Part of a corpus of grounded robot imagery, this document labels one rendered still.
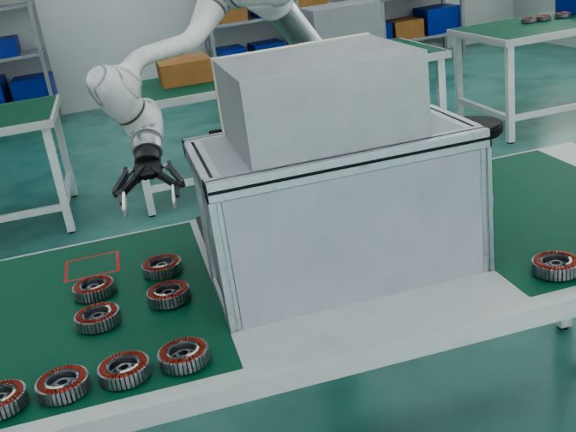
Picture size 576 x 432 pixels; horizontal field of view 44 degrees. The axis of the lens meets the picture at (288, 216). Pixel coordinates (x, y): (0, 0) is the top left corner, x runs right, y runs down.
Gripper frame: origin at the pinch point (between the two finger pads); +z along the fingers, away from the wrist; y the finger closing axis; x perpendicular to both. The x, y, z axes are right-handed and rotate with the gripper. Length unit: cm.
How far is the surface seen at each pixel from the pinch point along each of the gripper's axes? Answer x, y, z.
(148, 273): -13.3, 3.3, 12.2
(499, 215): -19, -99, 7
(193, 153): 20.0, -14.9, 1.9
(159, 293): -8.1, -0.3, 23.2
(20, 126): -141, 99, -203
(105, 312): -5.2, 13.0, 28.3
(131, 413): 13, 3, 66
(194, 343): 9, -10, 49
